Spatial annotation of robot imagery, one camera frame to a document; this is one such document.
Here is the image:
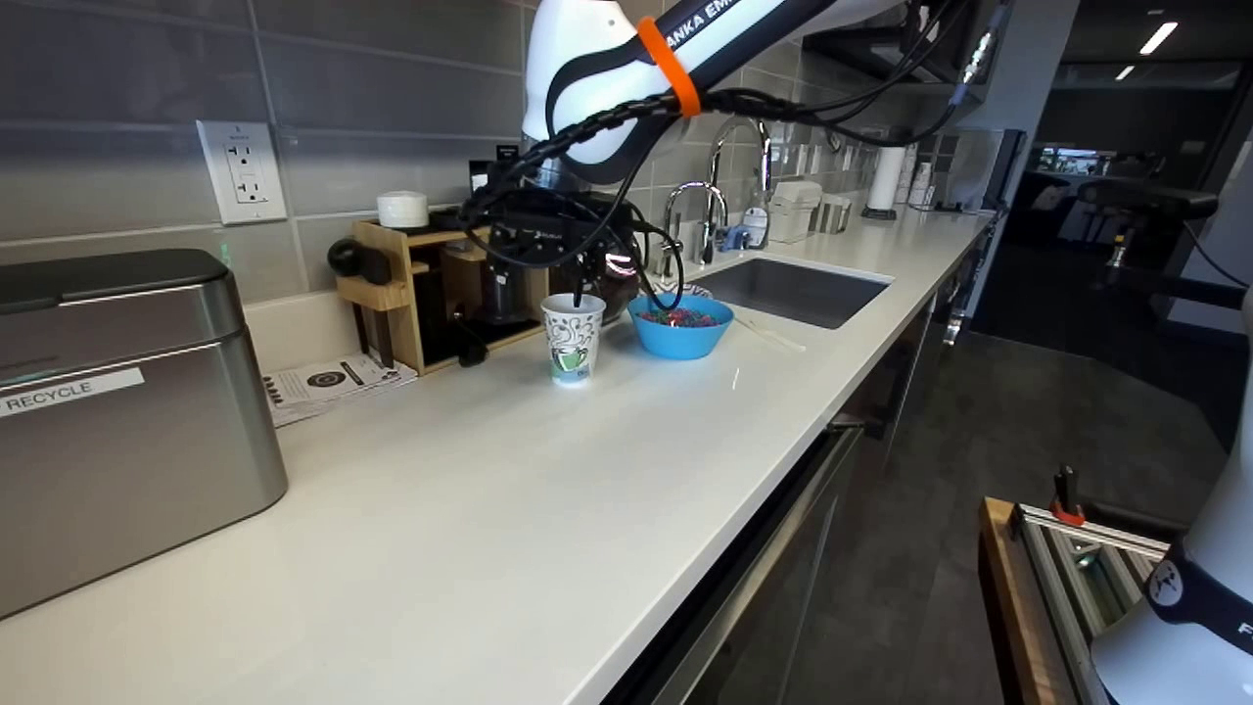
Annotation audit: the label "black cable bundle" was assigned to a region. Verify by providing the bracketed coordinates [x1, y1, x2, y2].
[462, 0, 1009, 317]

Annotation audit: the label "wooden cart with rails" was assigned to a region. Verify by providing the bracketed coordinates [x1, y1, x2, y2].
[975, 492, 1180, 705]

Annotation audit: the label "white container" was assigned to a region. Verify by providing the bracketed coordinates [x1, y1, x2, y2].
[767, 176, 826, 245]

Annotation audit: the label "stainless steel canister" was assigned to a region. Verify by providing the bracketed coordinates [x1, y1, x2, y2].
[0, 245, 294, 623]

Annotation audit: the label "coffee jar with chrome lid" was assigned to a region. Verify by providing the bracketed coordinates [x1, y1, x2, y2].
[598, 245, 645, 293]

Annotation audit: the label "blue bowl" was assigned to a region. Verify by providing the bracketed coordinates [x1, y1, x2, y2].
[628, 285, 736, 364]

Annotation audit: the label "white printed paper cup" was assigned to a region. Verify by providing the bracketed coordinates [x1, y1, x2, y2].
[542, 291, 612, 392]

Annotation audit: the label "wooden pod organizer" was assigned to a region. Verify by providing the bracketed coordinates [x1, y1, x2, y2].
[328, 215, 551, 377]

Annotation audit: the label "paper cards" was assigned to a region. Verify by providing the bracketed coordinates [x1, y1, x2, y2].
[261, 347, 421, 428]

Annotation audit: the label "colourful cereal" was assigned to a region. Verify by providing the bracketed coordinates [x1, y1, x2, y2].
[642, 304, 720, 330]

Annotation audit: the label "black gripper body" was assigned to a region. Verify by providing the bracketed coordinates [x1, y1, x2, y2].
[480, 178, 642, 285]

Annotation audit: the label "paper towel roll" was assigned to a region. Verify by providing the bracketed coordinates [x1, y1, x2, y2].
[865, 143, 912, 220]

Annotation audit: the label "red black clamp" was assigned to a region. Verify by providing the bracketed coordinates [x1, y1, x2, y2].
[1049, 463, 1090, 533]

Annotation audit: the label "orange arm strap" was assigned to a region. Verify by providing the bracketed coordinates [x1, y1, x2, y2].
[633, 12, 703, 122]

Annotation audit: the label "white machine body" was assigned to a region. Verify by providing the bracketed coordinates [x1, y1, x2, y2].
[1092, 276, 1253, 705]

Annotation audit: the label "white wall outlet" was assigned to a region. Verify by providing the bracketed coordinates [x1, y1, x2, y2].
[193, 117, 291, 225]

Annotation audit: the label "tall gooseneck faucet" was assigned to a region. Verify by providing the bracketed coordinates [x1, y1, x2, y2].
[710, 117, 790, 259]

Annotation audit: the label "small white cup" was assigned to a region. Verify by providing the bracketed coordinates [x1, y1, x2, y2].
[372, 186, 436, 234]

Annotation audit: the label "soap bottle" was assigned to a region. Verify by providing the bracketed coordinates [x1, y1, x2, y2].
[736, 200, 775, 254]

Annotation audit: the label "steel sink basin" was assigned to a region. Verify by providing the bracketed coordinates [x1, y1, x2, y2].
[689, 254, 891, 332]

